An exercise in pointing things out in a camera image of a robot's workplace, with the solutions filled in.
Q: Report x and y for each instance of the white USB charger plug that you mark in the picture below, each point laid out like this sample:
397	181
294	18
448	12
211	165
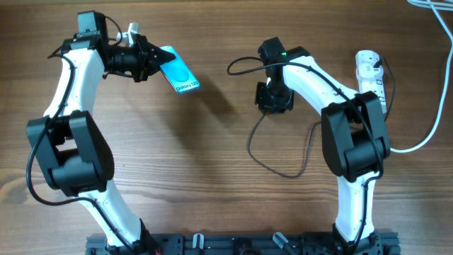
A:
367	72

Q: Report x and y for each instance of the white power strip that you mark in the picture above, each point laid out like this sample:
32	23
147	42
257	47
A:
376	86

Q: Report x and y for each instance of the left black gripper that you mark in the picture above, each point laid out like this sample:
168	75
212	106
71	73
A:
149	62

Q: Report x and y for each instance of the turquoise Samsung Galaxy smartphone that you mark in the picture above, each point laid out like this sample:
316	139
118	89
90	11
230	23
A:
178	74

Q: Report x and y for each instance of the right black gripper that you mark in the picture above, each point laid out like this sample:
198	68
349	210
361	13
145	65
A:
264	105

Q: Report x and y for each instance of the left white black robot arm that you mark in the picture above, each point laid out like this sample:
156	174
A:
68	146

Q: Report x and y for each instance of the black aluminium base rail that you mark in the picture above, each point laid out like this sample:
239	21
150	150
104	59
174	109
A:
307	243

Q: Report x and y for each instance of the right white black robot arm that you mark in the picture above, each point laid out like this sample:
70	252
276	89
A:
355	140

